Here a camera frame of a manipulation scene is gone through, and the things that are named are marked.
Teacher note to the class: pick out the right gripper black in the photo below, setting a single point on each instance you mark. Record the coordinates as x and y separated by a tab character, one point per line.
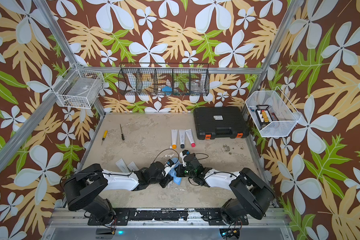
179	172

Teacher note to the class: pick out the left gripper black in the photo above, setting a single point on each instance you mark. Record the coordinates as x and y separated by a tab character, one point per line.
168	179

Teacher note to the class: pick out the blue microfiber cloth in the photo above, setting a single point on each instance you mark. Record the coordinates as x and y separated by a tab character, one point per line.
173	172

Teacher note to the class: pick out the pink cap toothpaste tube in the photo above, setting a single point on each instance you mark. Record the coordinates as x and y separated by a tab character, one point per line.
190	137

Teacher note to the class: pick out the dark cap toothpaste tube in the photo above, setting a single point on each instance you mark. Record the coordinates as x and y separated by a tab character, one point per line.
182	135

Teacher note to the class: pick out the orange cap toothpaste tube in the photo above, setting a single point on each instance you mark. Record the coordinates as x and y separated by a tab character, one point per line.
174	138

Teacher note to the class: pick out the clear pink tube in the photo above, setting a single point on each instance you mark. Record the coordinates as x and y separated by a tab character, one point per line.
167	169

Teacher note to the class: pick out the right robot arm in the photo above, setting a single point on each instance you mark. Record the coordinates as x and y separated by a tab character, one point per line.
252	195

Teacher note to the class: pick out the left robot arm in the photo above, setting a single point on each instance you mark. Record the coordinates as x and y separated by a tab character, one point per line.
83	188

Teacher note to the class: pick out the black cap toothpaste tube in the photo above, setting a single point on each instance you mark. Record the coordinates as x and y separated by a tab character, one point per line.
132	167

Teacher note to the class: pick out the green cap toothpaste tube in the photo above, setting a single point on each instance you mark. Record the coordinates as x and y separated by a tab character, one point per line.
122	166

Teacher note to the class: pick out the black plastic tool case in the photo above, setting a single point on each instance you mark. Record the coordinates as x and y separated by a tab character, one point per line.
220	122

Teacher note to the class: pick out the blue item in basket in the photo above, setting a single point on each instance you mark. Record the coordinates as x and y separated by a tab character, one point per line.
167	90

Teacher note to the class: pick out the black box in basket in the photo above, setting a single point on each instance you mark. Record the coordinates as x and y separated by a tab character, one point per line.
263	115

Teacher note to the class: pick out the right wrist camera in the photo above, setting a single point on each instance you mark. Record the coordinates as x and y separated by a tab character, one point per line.
183	154

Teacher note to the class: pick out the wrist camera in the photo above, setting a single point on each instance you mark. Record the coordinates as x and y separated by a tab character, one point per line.
183	154
170	163

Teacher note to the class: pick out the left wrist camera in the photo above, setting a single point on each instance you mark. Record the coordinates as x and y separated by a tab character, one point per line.
170	163

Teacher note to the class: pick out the black handle screwdriver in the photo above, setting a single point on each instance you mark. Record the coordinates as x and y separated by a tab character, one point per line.
122	134

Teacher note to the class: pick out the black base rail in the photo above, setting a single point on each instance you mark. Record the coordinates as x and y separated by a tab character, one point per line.
126	216

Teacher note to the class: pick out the yellow handle screwdriver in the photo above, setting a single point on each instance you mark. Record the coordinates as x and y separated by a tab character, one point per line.
105	135

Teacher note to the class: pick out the black wire basket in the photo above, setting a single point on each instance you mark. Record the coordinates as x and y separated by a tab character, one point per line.
185	79

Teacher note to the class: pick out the white wire basket right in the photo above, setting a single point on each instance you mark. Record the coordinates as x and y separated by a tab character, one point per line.
284	113

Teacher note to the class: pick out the white wire basket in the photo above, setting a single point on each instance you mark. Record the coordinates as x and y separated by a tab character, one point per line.
79	87
284	113

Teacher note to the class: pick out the white wire basket left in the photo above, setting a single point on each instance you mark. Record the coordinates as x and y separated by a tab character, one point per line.
79	87

